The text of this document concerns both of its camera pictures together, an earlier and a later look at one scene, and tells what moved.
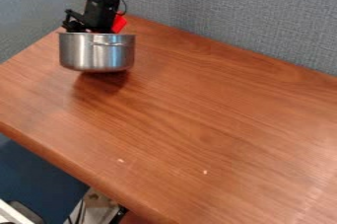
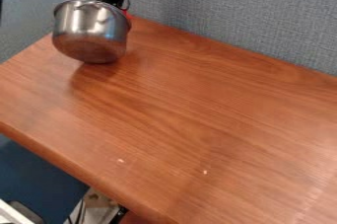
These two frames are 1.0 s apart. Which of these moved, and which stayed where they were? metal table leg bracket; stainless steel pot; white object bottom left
Moved: stainless steel pot
Stayed: metal table leg bracket; white object bottom left
